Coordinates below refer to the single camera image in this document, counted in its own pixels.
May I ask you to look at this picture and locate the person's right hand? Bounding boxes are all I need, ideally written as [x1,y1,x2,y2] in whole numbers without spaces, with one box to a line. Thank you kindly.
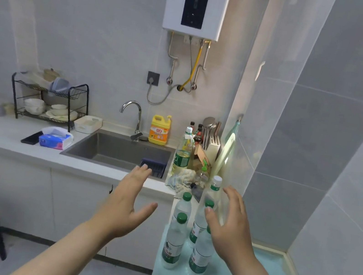
[196,182,267,268]

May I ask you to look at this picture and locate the person's left hand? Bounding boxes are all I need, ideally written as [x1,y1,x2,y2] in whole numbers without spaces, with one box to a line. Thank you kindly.
[92,158,165,245]

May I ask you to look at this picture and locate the person's left forearm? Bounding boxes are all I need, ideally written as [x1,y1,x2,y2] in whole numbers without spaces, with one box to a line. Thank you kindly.
[9,207,116,275]

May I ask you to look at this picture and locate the green cap water bottle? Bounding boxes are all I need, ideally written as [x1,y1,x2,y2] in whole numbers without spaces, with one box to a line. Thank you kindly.
[171,190,195,229]
[159,211,191,272]
[187,197,216,251]

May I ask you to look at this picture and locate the white cap water bottle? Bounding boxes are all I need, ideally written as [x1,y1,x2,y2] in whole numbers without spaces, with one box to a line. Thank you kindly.
[197,174,229,226]

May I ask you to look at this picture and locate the green label water bottle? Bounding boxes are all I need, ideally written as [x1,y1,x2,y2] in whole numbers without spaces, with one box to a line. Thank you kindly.
[186,224,219,275]

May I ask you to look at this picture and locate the dark blue sink basket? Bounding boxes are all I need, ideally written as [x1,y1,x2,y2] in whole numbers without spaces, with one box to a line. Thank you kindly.
[137,158,168,180]

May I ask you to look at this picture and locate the small clear spray bottle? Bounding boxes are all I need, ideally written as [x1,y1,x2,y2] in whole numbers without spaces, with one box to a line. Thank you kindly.
[194,159,213,188]

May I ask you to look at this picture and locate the crumpled dish rag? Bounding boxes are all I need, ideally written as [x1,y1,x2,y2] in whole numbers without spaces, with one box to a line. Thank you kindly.
[163,165,198,202]

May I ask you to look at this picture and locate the pale cutting board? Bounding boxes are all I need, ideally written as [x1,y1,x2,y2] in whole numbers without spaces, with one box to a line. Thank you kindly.
[209,130,237,183]

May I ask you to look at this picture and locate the cooking oil bottle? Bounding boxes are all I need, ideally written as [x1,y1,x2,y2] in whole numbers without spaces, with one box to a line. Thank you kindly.
[170,125,198,179]

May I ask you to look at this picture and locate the steel sink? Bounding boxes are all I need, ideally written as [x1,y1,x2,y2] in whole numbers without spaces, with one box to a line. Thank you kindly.
[58,123,178,184]

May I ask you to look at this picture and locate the white knife block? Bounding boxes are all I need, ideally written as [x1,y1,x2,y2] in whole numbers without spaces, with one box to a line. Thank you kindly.
[203,133,223,167]

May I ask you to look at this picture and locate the yellow detergent bottle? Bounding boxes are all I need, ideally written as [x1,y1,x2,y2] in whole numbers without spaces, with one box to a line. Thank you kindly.
[147,113,173,147]

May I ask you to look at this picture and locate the chrome faucet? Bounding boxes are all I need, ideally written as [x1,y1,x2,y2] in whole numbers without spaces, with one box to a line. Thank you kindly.
[115,99,149,143]

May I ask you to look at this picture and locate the white rectangular container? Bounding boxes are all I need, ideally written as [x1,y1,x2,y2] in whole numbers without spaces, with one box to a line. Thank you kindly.
[72,113,104,137]

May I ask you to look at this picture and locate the white base cabinet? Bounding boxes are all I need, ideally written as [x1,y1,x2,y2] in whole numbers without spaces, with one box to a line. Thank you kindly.
[0,144,180,275]

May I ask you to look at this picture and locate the blue tissue pack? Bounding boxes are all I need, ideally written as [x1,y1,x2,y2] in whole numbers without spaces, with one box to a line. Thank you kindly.
[37,124,76,153]

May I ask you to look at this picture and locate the white plate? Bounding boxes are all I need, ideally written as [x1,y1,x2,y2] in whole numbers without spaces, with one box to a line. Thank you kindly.
[45,106,79,124]

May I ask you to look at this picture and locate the stacked white bowls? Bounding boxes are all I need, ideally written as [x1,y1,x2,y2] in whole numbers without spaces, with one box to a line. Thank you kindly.
[49,102,69,118]

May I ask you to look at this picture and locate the black phone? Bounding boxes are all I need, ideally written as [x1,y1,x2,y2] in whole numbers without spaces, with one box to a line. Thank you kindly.
[20,128,44,147]

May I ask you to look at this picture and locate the metal bowl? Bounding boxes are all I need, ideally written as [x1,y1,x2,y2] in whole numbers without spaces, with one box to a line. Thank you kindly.
[39,90,71,109]

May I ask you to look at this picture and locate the silver water pipe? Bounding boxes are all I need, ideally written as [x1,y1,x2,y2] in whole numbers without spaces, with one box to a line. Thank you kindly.
[162,32,183,87]
[190,40,212,93]

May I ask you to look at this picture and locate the blue-grey plastic container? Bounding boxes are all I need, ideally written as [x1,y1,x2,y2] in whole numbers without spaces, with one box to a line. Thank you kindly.
[49,76,71,95]

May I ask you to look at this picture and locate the white bowl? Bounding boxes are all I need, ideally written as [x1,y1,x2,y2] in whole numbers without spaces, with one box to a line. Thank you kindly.
[22,97,47,117]

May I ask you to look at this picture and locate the pot lid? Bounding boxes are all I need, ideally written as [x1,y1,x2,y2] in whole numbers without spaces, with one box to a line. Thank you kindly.
[41,67,62,84]

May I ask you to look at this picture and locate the grey power cord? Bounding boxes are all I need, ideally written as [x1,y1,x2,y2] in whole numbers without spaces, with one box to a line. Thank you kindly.
[145,78,181,110]

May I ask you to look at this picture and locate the black wire dish rack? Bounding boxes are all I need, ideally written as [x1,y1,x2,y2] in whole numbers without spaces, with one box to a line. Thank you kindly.
[4,72,93,135]

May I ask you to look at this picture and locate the grey wall socket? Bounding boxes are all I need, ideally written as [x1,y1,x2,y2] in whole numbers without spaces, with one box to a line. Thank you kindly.
[146,71,161,87]

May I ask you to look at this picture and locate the yellow gas hose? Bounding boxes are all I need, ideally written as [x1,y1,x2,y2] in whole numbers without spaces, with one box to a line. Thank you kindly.
[176,37,205,94]

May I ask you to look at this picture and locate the white wall hook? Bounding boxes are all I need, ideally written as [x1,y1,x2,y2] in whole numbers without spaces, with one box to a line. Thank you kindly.
[255,60,266,82]

